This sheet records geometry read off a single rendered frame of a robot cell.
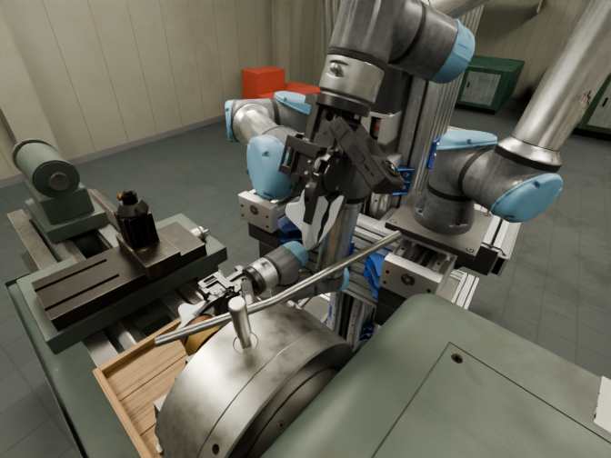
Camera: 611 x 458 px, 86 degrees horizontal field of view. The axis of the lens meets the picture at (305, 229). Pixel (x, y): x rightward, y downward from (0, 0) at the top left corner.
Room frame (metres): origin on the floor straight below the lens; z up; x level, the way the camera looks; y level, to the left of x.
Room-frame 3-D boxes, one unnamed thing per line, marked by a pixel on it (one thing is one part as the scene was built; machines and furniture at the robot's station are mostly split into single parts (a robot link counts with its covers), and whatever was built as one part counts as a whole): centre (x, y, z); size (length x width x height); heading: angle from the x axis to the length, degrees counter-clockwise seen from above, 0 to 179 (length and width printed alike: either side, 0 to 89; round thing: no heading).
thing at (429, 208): (0.73, -0.36, 1.21); 0.15 x 0.15 x 0.10
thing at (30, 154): (1.08, 0.96, 1.01); 0.30 x 0.20 x 0.29; 48
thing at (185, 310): (0.43, 0.23, 1.10); 0.09 x 0.06 x 0.03; 138
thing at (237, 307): (0.27, 0.08, 1.26); 0.02 x 0.02 x 0.12
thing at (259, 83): (5.42, 0.41, 0.36); 1.30 x 0.98 x 0.72; 146
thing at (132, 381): (0.45, 0.25, 0.89); 0.36 x 0.30 x 0.04; 138
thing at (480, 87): (7.28, -3.01, 0.37); 1.93 x 1.71 x 0.74; 56
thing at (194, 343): (0.38, 0.17, 1.08); 0.09 x 0.09 x 0.09; 48
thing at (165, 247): (0.75, 0.47, 1.00); 0.20 x 0.10 x 0.05; 48
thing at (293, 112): (1.01, 0.06, 1.33); 0.13 x 0.12 x 0.14; 110
